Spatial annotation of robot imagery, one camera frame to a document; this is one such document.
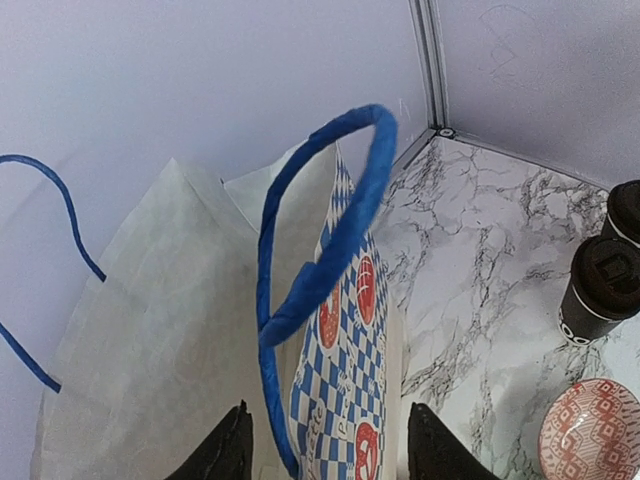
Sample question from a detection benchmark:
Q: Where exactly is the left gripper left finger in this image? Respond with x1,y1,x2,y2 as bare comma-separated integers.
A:
169,400,254,480

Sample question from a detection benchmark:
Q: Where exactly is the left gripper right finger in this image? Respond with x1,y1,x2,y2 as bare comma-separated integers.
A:
408,403,495,480

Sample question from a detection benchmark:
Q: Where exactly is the right aluminium frame post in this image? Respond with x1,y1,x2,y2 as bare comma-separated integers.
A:
409,0,456,139

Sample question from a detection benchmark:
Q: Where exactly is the checkered paper takeout bag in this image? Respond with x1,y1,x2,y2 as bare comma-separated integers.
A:
0,103,411,480

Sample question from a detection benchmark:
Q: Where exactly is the red patterned bowl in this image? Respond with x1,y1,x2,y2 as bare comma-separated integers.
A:
538,378,639,480

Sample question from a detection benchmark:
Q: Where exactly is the black paper coffee cup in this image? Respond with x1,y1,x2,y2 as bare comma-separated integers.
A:
601,180,640,248

